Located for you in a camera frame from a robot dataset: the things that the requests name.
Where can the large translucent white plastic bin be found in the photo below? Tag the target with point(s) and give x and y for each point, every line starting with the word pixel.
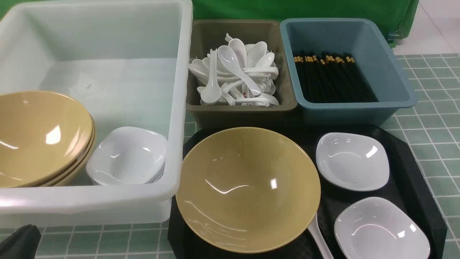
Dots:
pixel 126 61

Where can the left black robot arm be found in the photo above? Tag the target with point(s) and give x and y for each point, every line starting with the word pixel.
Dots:
pixel 22 244

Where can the tan noodle bowl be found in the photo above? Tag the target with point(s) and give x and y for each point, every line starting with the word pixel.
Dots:
pixel 248 190

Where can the olive brown spoon bin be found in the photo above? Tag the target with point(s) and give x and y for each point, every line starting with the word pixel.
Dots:
pixel 210 34

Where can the black plastic serving tray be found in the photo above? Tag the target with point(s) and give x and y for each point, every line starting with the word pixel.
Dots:
pixel 406 188

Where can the white soup spoon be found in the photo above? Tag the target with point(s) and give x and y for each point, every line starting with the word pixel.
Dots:
pixel 212 91
pixel 229 60
pixel 314 230

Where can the pile of black chopsticks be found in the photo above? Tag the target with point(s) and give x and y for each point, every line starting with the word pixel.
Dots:
pixel 332 78

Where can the green backdrop cloth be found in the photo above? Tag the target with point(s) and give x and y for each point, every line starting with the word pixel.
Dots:
pixel 394 18

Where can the stacked white dish in bin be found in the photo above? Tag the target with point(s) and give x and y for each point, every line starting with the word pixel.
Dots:
pixel 128 155

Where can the white square dish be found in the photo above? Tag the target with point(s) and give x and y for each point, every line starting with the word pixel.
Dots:
pixel 353 162
pixel 375 228

